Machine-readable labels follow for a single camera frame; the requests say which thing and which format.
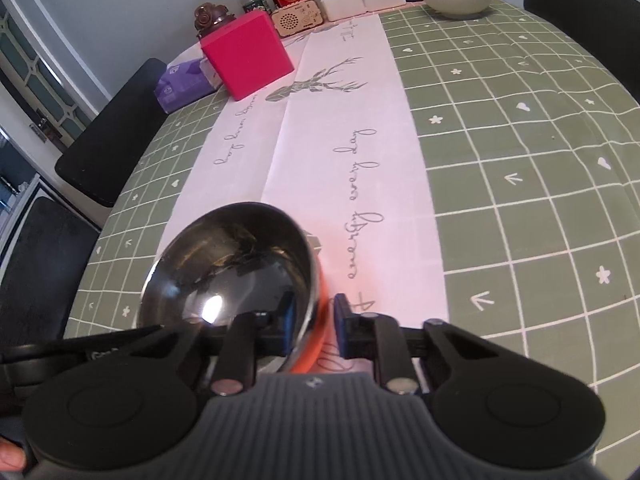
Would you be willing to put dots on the person's left hand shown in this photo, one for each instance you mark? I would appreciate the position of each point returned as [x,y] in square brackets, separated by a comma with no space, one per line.
[7,455]

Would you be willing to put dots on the white printed table runner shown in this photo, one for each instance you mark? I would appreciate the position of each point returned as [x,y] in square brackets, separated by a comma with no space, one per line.
[350,135]

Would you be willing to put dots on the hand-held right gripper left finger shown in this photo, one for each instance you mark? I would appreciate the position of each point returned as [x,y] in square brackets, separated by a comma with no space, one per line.
[283,331]

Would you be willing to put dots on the glazed door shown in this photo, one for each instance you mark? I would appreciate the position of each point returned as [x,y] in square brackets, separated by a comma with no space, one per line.
[35,70]

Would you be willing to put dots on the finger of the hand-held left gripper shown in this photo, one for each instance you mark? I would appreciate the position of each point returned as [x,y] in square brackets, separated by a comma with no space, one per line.
[135,335]

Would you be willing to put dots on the small wooden radio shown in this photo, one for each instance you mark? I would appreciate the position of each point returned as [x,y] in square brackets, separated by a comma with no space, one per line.
[300,17]

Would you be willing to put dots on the steel bowl with orange outside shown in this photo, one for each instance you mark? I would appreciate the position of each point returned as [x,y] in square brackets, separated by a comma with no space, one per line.
[225,260]

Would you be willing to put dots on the pink box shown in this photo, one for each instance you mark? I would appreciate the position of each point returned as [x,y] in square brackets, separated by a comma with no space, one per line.
[245,55]

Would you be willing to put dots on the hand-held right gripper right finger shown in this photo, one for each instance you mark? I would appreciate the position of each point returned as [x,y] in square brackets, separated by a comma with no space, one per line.
[342,327]

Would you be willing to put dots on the purple tissue pack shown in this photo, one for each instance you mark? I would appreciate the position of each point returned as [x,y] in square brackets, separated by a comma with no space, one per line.
[182,82]

